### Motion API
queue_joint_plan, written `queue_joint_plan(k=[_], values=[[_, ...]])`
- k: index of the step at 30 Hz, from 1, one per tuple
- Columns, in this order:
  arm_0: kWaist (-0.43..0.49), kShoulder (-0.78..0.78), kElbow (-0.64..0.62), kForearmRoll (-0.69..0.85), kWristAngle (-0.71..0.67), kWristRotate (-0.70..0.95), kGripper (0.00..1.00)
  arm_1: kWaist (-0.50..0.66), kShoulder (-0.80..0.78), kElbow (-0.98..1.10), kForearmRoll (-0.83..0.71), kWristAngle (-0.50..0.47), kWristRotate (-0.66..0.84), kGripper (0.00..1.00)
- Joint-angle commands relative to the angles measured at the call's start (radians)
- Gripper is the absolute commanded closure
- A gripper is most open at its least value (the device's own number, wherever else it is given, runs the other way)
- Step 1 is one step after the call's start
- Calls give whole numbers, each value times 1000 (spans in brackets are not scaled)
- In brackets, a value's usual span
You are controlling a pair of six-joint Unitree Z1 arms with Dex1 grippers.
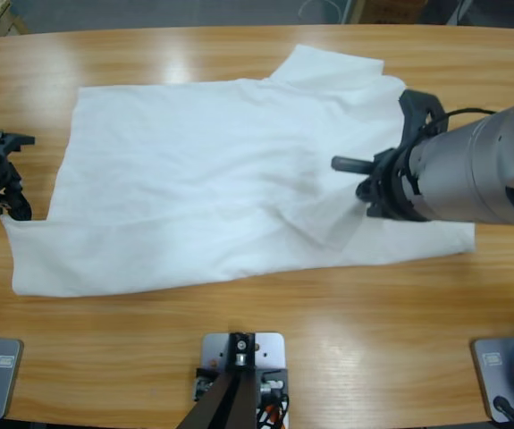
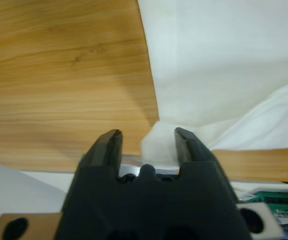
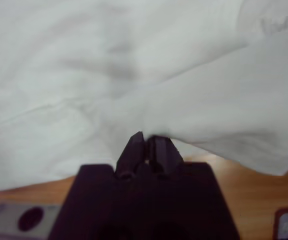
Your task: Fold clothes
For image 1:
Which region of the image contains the black clamp bracket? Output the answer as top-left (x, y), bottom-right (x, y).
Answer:
top-left (193, 366), bottom-right (290, 403)

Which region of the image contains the base black cable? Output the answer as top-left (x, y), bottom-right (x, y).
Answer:
top-left (493, 395), bottom-right (514, 425)

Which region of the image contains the orange and black cable bundle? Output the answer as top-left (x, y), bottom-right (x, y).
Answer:
top-left (256, 392), bottom-right (291, 429)

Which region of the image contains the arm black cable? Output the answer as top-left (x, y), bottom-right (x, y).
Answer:
top-left (419, 108), bottom-right (498, 138)

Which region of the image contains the white mount block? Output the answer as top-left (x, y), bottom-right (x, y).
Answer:
top-left (200, 331), bottom-right (287, 372)

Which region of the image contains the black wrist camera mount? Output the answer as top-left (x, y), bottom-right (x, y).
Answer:
top-left (0, 130), bottom-right (37, 156)
top-left (397, 88), bottom-right (446, 148)

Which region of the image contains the brown cardboard box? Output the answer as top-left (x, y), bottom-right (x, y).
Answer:
top-left (363, 0), bottom-right (421, 24)

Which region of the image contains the white T-shirt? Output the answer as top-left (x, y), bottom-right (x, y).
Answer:
top-left (0, 43), bottom-right (477, 299)

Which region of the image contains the white wire ring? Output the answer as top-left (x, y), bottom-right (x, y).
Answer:
top-left (299, 0), bottom-right (343, 22)

